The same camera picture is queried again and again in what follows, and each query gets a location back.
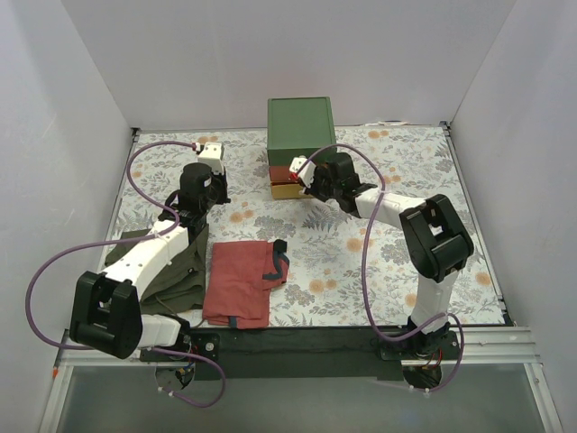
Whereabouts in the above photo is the yellow drawer box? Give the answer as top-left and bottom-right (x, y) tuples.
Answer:
(270, 182), (310, 200)

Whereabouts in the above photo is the red drawer box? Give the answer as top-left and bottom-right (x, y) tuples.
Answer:
(269, 166), (297, 185)

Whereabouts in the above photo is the green drawer box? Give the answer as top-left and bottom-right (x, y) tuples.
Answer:
(266, 97), (336, 166)

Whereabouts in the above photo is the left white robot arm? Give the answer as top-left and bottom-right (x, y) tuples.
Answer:
(69, 161), (229, 361)

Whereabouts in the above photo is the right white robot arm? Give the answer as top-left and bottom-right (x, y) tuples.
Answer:
(289, 152), (474, 359)

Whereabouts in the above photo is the floral patterned table mat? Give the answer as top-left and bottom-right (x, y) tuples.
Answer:
(111, 126), (478, 327)

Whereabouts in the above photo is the red folded shirt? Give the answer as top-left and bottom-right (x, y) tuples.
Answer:
(202, 239), (289, 329)

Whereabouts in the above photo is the olive green shirt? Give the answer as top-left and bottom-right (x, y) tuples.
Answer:
(105, 223), (211, 315)

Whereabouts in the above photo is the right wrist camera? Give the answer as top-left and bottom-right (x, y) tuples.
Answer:
(288, 157), (316, 188)

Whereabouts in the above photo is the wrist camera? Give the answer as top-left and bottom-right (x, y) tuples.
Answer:
(288, 157), (316, 188)
(197, 142), (225, 176)

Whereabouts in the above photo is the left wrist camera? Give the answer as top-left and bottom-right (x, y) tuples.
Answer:
(197, 142), (225, 176)

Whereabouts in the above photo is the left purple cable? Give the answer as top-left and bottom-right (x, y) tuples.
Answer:
(24, 140), (226, 407)

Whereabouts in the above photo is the purple cable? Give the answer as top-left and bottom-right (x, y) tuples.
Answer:
(306, 143), (463, 393)
(24, 140), (226, 407)

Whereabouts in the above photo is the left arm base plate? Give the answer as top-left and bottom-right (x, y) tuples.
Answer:
(139, 332), (220, 363)

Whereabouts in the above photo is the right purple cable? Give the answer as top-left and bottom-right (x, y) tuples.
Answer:
(306, 143), (463, 393)

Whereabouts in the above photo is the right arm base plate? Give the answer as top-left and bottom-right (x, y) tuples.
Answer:
(376, 331), (461, 361)

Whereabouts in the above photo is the aluminium frame rail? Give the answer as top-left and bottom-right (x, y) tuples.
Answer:
(41, 326), (563, 432)

